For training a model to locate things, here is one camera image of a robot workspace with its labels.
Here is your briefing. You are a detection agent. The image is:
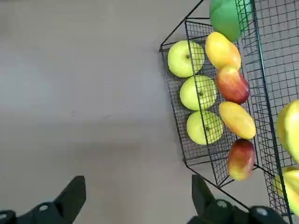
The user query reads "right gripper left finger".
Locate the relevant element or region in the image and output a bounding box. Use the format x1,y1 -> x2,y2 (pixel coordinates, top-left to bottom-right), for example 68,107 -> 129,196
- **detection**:
0,175 -> 86,224

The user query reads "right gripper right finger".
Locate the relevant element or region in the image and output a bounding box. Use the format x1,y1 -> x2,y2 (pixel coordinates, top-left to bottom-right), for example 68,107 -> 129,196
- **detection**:
186,174 -> 290,224

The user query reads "green apple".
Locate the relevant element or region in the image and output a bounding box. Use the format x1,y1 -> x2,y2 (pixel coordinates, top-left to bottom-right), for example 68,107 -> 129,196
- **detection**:
186,110 -> 224,145
179,75 -> 218,111
167,40 -> 206,78

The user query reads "yellow fruit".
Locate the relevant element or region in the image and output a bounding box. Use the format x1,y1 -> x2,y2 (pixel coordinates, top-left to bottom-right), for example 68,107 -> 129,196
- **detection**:
272,165 -> 299,215
276,99 -> 299,165

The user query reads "red mango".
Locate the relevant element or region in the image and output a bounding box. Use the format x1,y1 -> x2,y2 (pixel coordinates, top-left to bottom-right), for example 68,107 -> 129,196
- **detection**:
227,139 -> 256,182
215,65 -> 250,105

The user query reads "yellow mango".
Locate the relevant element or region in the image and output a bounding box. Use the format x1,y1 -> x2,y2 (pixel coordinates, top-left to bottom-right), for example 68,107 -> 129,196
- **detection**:
205,31 -> 242,70
219,101 -> 257,140

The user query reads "green mango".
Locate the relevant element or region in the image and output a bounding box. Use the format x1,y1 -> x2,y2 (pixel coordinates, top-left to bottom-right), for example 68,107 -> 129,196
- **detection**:
209,0 -> 253,42

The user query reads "black wire fruit shelf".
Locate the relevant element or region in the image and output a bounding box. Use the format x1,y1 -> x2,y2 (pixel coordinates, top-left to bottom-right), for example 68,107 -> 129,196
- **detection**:
159,0 -> 299,224

